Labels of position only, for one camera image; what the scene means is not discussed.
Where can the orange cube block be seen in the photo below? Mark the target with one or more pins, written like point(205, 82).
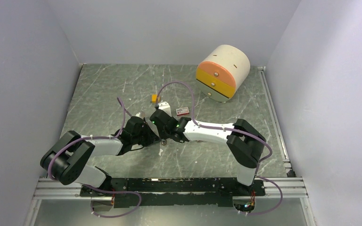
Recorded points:
point(155, 98)

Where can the red white staple box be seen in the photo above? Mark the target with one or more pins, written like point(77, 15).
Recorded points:
point(182, 111)

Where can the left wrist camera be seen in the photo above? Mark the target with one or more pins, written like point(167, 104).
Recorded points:
point(141, 115)

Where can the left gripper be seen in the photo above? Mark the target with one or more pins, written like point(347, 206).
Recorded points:
point(152, 138)

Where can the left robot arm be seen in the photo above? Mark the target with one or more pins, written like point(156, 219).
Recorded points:
point(66, 161)

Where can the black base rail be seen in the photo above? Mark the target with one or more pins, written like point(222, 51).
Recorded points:
point(127, 192)

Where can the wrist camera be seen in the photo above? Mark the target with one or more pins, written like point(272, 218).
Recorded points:
point(141, 115)
point(164, 106)

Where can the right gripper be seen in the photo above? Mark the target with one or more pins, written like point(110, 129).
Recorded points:
point(162, 135)

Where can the cream round drawer cabinet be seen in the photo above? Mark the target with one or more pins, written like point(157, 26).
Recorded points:
point(222, 72)

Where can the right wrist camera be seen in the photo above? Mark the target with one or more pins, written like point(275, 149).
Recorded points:
point(164, 106)

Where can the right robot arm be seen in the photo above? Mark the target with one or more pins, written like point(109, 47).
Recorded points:
point(244, 142)

